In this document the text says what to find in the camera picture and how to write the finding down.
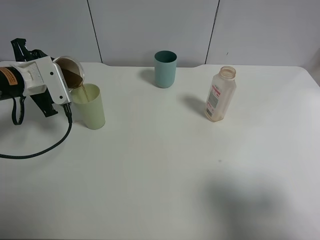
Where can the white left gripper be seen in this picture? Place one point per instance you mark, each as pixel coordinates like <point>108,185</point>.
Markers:
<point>31,73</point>

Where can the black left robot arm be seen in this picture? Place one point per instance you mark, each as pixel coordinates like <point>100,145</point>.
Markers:
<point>12,84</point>

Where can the clear plastic drink bottle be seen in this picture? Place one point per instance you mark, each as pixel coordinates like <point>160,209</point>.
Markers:
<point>221,92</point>

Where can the light green plastic cup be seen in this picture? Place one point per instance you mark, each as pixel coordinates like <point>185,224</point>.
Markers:
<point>87,102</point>

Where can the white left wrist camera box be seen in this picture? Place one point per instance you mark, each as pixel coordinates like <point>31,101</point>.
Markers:
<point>54,80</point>

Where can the teal plastic cup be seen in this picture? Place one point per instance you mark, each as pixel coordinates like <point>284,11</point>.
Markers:
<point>165,64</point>

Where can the clear cup with blue sleeve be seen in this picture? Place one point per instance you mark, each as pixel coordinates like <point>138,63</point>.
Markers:
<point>72,71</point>

